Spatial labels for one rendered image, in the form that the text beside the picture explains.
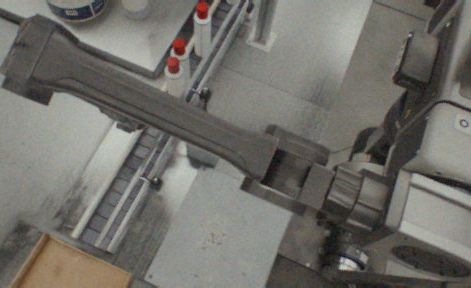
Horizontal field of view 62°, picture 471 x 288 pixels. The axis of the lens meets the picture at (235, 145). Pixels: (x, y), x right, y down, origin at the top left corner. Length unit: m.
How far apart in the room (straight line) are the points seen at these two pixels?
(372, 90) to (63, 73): 2.18
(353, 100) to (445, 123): 1.88
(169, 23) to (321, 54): 0.54
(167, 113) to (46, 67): 0.14
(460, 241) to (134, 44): 1.12
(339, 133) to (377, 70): 0.53
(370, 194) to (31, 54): 0.43
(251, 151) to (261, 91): 0.83
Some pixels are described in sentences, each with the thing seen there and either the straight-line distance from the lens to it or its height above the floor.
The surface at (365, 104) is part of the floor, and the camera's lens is 2.45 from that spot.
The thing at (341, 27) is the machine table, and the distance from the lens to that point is 1.57.
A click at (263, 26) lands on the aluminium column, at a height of 0.91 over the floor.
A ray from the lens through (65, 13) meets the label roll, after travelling 1.46.
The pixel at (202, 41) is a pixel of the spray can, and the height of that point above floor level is 0.96.
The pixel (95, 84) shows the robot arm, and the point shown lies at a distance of 0.49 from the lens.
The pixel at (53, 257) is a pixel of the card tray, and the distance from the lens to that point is 1.19.
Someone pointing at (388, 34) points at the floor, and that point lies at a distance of 2.82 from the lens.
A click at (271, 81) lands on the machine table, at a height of 0.83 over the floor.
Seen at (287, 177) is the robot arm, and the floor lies 1.46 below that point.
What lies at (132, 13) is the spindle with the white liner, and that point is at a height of 0.90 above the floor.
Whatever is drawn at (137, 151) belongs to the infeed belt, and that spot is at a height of 0.88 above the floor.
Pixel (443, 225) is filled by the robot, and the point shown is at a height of 1.50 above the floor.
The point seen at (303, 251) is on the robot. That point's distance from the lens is 1.76.
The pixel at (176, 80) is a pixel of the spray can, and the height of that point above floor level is 1.03.
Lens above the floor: 1.95
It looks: 66 degrees down
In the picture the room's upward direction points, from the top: 11 degrees clockwise
